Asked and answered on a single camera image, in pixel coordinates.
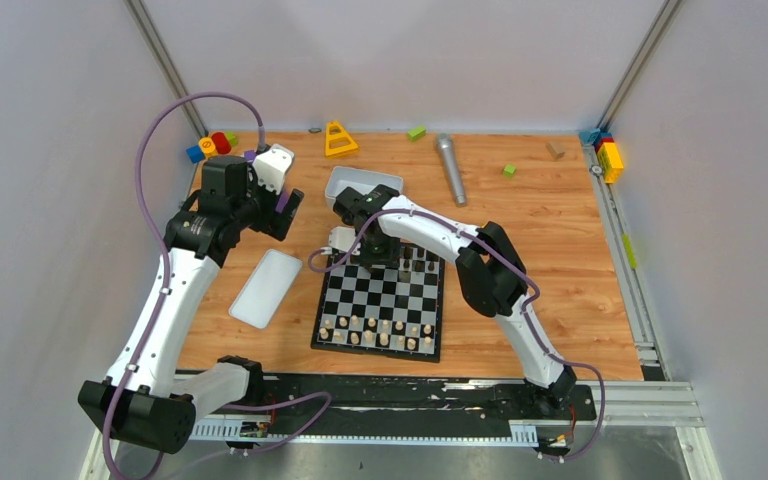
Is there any black white chessboard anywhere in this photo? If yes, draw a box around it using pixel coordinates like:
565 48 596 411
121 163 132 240
310 243 446 363

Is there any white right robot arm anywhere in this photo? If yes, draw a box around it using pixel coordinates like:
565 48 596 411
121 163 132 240
330 185 577 418

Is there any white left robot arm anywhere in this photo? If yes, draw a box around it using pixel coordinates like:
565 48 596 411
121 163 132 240
77 145 304 454

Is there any white rectangular box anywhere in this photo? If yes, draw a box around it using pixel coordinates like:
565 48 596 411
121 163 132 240
324 166 404 210

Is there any purple metronome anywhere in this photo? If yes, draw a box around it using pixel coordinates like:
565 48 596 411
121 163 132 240
243 144 295 213

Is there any yellow triangular toy block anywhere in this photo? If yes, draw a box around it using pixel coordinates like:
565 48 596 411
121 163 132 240
324 121 359 158

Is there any blue toy block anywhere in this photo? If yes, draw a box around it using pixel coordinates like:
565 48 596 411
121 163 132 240
186 145 205 164

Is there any yellow cylinder block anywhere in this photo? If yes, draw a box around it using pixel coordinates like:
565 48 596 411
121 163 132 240
198 137 219 160

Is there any red cylinder block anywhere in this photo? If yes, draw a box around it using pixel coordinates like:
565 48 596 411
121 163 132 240
211 132 232 155

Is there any white box lid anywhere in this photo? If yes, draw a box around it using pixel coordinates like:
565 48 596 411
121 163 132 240
228 249 302 329

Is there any silver microphone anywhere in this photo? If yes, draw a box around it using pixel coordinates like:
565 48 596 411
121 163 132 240
435 133 468 207

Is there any brown wooden block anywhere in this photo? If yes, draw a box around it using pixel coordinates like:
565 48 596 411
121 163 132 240
546 141 566 160

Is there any stacked coloured blocks right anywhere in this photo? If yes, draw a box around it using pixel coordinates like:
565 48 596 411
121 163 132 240
578 129 625 184

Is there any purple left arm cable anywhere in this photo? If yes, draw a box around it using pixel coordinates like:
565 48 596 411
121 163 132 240
102 91 332 480

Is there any green block near wall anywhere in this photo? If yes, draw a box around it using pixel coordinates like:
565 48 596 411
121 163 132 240
406 125 427 142

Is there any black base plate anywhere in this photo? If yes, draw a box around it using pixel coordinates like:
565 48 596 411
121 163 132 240
242 373 598 438

